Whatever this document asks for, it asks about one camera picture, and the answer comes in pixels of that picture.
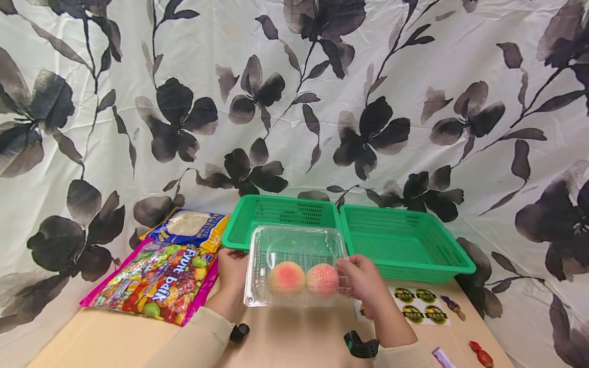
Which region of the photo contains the red wrapped candy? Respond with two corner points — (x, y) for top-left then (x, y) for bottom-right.
(468, 340), (494, 368)

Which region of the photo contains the colourful fruit candy bag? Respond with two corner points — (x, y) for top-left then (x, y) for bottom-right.
(79, 239), (220, 327)

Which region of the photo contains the green plastic basket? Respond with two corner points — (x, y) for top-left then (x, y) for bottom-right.
(339, 204), (478, 284)
(221, 194), (344, 254)

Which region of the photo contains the blue and yellow food packet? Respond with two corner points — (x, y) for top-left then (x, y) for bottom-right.
(139, 208), (230, 254)

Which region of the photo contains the pink peach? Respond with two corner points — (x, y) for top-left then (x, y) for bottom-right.
(305, 263), (341, 297)
(268, 261), (307, 293)

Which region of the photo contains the person's left hand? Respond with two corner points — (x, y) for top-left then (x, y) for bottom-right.
(205, 247), (250, 321)

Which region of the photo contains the white sheet of round stickers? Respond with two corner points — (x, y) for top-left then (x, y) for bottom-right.
(354, 286), (452, 327)

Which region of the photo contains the clear plastic clamshell box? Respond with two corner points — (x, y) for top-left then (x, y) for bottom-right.
(243, 224), (354, 308)

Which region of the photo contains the person's right hand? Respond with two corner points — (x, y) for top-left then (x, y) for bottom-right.
(336, 254), (397, 328)

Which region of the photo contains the purple and brown wrapped candy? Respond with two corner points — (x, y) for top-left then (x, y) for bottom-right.
(440, 295), (467, 322)

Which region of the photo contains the light purple wrapped candy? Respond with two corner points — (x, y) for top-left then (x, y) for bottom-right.
(431, 347), (457, 368)

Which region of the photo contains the person's right forearm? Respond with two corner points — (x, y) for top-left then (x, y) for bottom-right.
(372, 306), (436, 368)

